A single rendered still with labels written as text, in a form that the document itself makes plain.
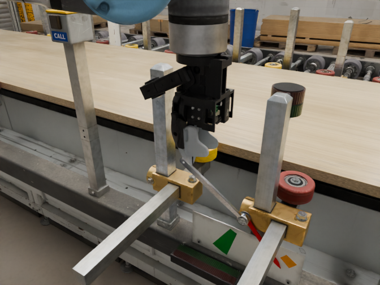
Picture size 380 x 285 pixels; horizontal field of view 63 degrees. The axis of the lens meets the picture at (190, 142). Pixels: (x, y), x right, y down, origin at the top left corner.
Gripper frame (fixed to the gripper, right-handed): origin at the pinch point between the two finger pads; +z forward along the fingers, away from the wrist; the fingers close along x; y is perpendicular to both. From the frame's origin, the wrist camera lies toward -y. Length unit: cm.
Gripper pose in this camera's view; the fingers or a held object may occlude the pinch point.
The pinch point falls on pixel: (188, 157)
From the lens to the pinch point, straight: 59.6
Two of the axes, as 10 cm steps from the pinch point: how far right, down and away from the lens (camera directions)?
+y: 8.5, 2.5, -4.6
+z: 0.0, 8.8, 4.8
